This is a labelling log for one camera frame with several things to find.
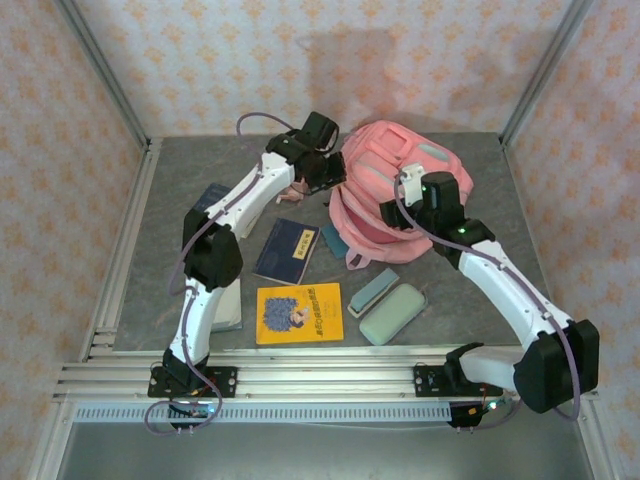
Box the small pink toy figure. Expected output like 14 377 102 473
276 180 309 206

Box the pink backpack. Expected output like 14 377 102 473
327 119 475 271

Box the small teal notebook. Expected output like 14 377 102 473
319 223 351 260

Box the navy book with yellow label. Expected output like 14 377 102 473
252 217 321 287

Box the thick navy book with barcode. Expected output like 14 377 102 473
192 182 261 239

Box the blue and white board eraser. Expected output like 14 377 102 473
347 267 401 319

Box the pale green pencil case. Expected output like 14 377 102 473
358 283 429 345

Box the grey notebook with blue edge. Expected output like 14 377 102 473
212 279 245 334

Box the grey metal panel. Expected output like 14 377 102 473
54 422 596 480

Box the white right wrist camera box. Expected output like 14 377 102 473
397 163 427 206

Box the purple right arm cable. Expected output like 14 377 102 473
394 169 584 436

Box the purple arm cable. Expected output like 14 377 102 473
394 169 584 436
144 112 302 436

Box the aluminium frame post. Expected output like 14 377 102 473
499 0 596 146
54 0 151 146

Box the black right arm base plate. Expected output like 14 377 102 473
413 364 506 399

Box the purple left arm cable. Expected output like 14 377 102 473
144 112 302 436

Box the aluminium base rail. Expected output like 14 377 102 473
52 344 601 404

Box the aluminium side rail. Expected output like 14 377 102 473
79 138 164 361

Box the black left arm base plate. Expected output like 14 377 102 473
147 366 239 400

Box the white slotted cable tray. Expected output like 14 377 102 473
73 403 454 424

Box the aluminium frame leg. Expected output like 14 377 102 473
29 399 76 480
574 394 626 480

